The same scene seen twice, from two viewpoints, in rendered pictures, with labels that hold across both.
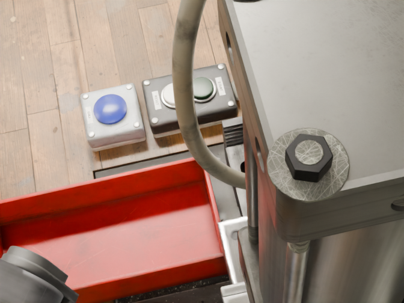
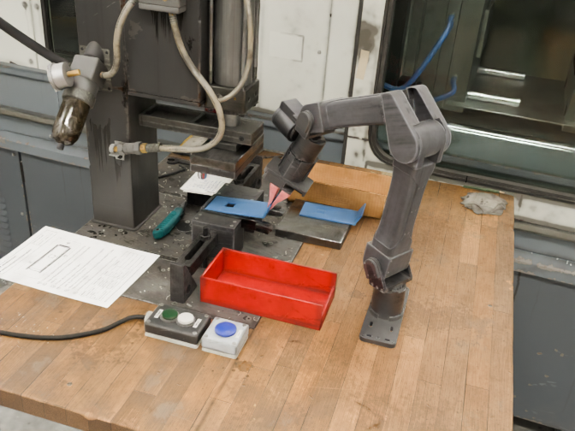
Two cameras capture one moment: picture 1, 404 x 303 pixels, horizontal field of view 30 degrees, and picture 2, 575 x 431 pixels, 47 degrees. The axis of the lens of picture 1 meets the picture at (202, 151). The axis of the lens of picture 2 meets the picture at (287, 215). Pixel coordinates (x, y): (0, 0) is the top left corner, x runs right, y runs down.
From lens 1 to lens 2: 143 cm
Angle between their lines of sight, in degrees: 87
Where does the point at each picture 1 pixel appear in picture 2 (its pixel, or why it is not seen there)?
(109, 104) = (224, 327)
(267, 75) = not seen: outside the picture
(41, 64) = (245, 395)
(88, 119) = (240, 332)
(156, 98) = (196, 324)
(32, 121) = (271, 366)
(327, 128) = not seen: outside the picture
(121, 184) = (246, 294)
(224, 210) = not seen: hidden behind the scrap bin
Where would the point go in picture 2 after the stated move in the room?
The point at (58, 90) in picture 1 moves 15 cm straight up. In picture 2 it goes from (245, 374) to (248, 305)
